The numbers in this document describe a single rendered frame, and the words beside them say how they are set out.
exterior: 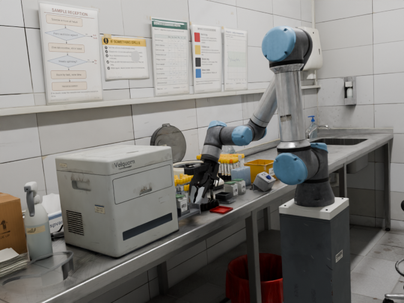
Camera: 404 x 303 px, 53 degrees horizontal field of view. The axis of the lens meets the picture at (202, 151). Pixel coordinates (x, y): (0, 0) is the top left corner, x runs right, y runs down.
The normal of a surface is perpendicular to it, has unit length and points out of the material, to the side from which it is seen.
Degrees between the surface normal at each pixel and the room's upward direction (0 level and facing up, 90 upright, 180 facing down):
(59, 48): 94
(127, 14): 90
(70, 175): 90
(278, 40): 83
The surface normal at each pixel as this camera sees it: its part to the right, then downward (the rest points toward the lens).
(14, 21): 0.78, 0.03
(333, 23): -0.62, 0.16
